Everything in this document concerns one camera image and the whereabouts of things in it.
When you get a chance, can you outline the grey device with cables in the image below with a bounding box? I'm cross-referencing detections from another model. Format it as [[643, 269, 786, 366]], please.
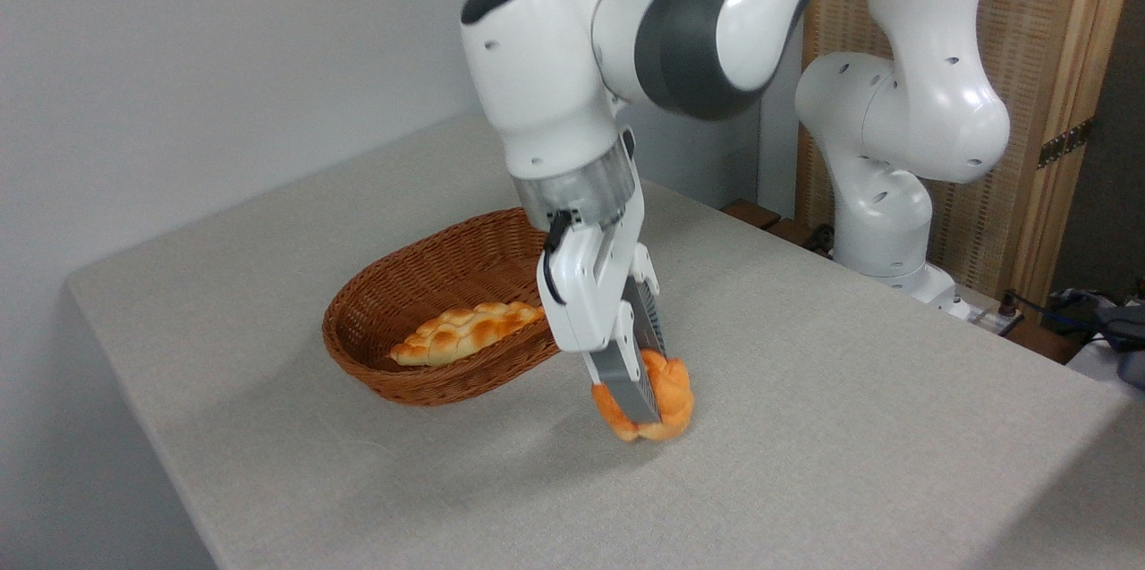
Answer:
[[1056, 287, 1145, 390]]

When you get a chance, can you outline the white power strip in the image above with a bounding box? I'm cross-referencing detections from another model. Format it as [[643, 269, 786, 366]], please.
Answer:
[[964, 305, 1026, 336]]

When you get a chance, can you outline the black power cable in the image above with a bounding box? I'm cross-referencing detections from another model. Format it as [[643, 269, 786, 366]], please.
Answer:
[[998, 287, 1119, 331]]

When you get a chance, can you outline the long braided bread loaf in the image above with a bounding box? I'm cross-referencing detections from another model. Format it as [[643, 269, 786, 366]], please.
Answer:
[[389, 301, 547, 367]]

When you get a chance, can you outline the brown wooden robot platform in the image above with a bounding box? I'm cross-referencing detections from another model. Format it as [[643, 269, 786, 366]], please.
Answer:
[[723, 200, 1085, 365]]

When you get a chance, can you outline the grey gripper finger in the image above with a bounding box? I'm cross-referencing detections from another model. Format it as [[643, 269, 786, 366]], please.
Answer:
[[582, 330, 665, 427], [625, 242, 669, 359]]

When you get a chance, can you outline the round knotted bread roll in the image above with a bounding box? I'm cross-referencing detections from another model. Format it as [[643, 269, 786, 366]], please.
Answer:
[[590, 349, 697, 444]]

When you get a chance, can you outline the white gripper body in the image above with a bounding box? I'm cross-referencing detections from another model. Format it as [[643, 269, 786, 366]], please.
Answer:
[[539, 192, 647, 355]]

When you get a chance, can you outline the brown woven wicker basket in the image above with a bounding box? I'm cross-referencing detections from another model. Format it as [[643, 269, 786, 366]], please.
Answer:
[[322, 207, 565, 407]]

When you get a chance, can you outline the dark metal screen hinge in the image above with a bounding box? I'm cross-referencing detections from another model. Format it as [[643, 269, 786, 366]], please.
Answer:
[[1037, 117, 1095, 170]]

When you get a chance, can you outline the grey tablecloth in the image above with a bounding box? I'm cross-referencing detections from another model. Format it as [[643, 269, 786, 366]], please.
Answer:
[[64, 112, 1145, 570]]

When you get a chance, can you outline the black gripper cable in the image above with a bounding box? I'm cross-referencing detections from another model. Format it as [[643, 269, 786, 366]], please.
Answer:
[[536, 209, 579, 308]]

